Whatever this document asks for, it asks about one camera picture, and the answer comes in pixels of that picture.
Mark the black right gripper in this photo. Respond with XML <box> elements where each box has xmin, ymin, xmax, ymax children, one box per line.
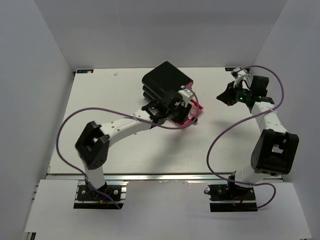
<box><xmin>216</xmin><ymin>80</ymin><xmax>252</xmax><ymax>106</ymax></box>

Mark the floral pink palette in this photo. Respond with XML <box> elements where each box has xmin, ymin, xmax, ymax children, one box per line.
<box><xmin>188</xmin><ymin>106</ymin><xmax>197</xmax><ymax>120</ymax></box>

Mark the black drawer organizer cabinet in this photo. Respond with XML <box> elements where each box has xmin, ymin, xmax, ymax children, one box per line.
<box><xmin>141</xmin><ymin>61</ymin><xmax>194</xmax><ymax>102</ymax></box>

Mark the pink bottom drawer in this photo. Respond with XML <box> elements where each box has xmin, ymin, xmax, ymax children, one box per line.
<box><xmin>171</xmin><ymin>99</ymin><xmax>204</xmax><ymax>127</ymax></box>

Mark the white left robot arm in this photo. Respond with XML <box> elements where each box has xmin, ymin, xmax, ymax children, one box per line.
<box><xmin>75</xmin><ymin>88</ymin><xmax>194</xmax><ymax>200</ymax></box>

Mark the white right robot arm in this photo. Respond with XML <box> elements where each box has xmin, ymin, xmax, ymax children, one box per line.
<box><xmin>217</xmin><ymin>73</ymin><xmax>299</xmax><ymax>200</ymax></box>

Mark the right blue corner label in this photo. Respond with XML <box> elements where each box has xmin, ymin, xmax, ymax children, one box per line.
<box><xmin>224</xmin><ymin>67</ymin><xmax>236</xmax><ymax>72</ymax></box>

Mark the blue corner label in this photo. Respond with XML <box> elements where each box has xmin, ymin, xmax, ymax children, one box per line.
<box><xmin>76</xmin><ymin>69</ymin><xmax>94</xmax><ymax>74</ymax></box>
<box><xmin>224</xmin><ymin>67</ymin><xmax>236</xmax><ymax>72</ymax></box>

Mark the left blue corner label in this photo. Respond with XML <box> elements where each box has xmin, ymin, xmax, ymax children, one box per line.
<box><xmin>76</xmin><ymin>69</ymin><xmax>94</xmax><ymax>74</ymax></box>

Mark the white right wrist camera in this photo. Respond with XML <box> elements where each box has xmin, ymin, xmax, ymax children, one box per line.
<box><xmin>231</xmin><ymin>67</ymin><xmax>250</xmax><ymax>88</ymax></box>

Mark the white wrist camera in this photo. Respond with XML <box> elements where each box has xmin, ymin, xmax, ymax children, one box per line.
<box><xmin>178</xmin><ymin>85</ymin><xmax>195</xmax><ymax>106</ymax></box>
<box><xmin>231</xmin><ymin>67</ymin><xmax>250</xmax><ymax>88</ymax></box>

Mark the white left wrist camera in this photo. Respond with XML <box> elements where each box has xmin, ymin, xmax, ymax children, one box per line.
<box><xmin>178</xmin><ymin>85</ymin><xmax>195</xmax><ymax>106</ymax></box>

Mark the aluminium table front rail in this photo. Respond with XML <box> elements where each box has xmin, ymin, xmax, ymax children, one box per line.
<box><xmin>47</xmin><ymin>172</ymin><xmax>283</xmax><ymax>183</ymax></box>

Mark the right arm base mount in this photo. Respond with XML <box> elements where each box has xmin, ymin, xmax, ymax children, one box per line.
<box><xmin>203</xmin><ymin>182</ymin><xmax>258</xmax><ymax>213</ymax></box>

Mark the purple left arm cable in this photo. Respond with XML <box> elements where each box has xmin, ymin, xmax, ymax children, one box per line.
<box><xmin>56</xmin><ymin>87</ymin><xmax>200</xmax><ymax>210</ymax></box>

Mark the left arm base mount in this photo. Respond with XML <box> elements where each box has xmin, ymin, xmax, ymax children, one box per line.
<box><xmin>73</xmin><ymin>183</ymin><xmax>126</xmax><ymax>210</ymax></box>

